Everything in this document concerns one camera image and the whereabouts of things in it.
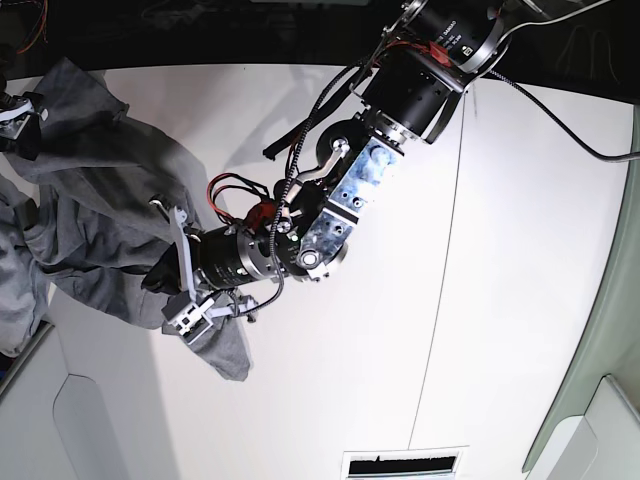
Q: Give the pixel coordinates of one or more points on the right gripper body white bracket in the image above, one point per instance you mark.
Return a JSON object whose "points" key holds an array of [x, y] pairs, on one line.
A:
{"points": [[20, 116]]}

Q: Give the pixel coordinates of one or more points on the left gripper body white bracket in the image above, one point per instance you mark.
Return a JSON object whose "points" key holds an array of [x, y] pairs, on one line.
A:
{"points": [[194, 280]]}

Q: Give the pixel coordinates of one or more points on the grey t-shirt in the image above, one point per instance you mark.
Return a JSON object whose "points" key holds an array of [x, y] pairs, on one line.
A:
{"points": [[92, 231]]}

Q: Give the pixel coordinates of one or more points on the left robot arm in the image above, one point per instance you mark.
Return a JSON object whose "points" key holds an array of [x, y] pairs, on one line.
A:
{"points": [[407, 88]]}

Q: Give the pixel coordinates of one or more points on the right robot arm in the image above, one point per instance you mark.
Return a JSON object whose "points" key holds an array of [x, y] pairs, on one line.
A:
{"points": [[22, 27]]}

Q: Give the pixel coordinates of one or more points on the grey clothes pile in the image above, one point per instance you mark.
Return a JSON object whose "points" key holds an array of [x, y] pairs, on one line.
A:
{"points": [[24, 288]]}

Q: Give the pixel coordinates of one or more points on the black slotted table vent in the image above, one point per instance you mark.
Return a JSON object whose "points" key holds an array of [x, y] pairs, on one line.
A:
{"points": [[429, 463]]}

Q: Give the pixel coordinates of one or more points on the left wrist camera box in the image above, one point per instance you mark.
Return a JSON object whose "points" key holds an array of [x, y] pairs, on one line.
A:
{"points": [[189, 317]]}

